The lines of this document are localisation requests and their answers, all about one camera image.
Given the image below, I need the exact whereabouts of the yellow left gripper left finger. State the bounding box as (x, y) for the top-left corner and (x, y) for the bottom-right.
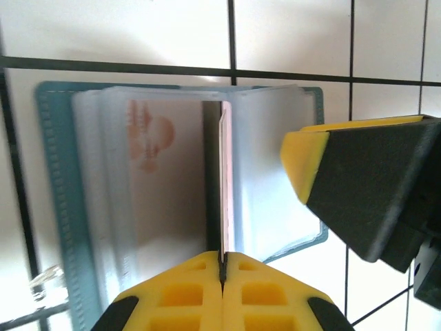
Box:
(91, 250), (223, 331)

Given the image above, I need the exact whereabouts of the clear blue plastic box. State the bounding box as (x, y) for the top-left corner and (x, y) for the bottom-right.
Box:
(34, 81), (330, 331)

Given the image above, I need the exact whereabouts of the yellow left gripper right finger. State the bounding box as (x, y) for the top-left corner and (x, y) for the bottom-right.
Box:
(222, 253), (356, 331)

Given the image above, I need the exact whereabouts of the white card with red logo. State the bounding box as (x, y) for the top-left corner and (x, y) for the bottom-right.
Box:
(126, 99), (208, 251)

